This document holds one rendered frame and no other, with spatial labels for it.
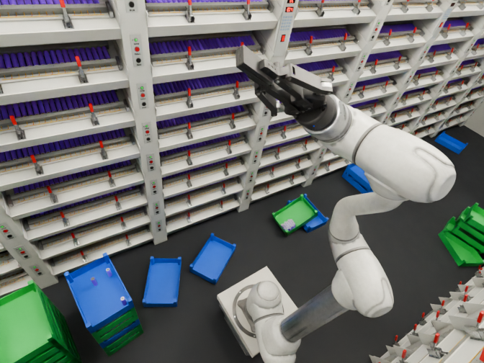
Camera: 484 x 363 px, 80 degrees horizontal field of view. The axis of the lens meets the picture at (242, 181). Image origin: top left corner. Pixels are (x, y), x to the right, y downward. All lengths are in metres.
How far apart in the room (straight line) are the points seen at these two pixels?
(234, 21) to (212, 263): 1.49
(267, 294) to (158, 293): 0.80
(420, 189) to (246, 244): 1.73
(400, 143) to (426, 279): 2.11
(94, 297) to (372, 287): 1.23
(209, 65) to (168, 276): 1.34
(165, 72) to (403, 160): 1.03
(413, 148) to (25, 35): 1.13
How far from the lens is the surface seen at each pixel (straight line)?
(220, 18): 1.38
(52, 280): 2.17
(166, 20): 1.29
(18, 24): 1.24
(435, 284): 2.68
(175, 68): 1.38
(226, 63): 1.47
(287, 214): 2.39
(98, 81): 1.30
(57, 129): 1.40
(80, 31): 1.21
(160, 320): 1.96
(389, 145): 0.61
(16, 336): 1.69
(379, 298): 1.05
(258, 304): 1.50
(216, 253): 2.14
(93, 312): 1.61
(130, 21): 1.23
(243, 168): 2.00
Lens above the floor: 1.86
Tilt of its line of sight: 45 degrees down
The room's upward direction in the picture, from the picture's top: 11 degrees clockwise
